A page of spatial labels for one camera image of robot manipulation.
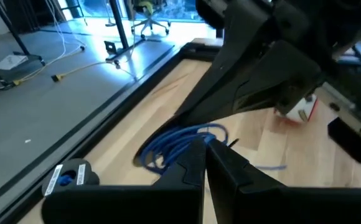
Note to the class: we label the red tape dispenser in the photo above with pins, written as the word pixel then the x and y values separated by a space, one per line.
pixel 315 105

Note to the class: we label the green grey office chair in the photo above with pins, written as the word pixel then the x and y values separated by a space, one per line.
pixel 149 12

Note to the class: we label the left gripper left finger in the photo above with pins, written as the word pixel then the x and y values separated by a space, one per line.
pixel 137 205

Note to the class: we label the black desk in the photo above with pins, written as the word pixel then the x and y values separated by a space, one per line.
pixel 118 21

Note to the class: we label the white paper sheet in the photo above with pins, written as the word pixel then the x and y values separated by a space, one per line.
pixel 9 62

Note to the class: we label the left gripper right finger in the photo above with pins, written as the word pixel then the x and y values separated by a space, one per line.
pixel 261 205

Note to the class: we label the black pole stand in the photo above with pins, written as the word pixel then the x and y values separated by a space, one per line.
pixel 10 28

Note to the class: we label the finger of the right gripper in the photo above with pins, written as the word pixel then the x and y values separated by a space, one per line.
pixel 354 146
pixel 249 71

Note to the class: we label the black stand base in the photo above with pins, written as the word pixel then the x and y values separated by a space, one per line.
pixel 137 46

